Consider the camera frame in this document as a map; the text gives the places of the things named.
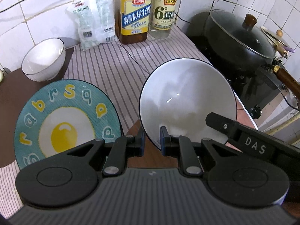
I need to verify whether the white sun print plate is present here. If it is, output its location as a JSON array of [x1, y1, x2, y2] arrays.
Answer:
[[139, 58, 237, 149]]

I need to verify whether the blue fried egg plate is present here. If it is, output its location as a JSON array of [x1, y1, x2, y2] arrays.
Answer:
[[14, 79, 123, 169]]

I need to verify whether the white ribbed bowl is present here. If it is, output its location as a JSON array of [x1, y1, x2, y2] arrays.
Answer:
[[21, 38, 66, 82]]

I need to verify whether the person's right hand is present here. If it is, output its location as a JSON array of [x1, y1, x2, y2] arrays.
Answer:
[[234, 94, 258, 130]]

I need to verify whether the black gas stove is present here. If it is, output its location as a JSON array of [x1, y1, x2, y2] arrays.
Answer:
[[189, 36, 288, 119]]

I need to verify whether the striped patchwork tablecloth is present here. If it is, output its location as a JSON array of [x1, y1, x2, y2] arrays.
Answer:
[[1, 26, 205, 218]]

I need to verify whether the black wok with lid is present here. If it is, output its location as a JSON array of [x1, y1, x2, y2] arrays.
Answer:
[[195, 9, 299, 99]]

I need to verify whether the small pot with lid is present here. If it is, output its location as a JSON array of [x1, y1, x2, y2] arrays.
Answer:
[[260, 26, 294, 59]]

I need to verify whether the yellow label cooking wine bottle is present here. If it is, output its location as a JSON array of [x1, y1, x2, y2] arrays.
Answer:
[[117, 0, 152, 45]]

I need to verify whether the white salt bag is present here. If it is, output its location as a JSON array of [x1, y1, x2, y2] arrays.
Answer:
[[67, 0, 104, 51]]

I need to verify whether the white vinegar bottle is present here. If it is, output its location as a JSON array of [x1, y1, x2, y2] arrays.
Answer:
[[148, 0, 177, 39]]

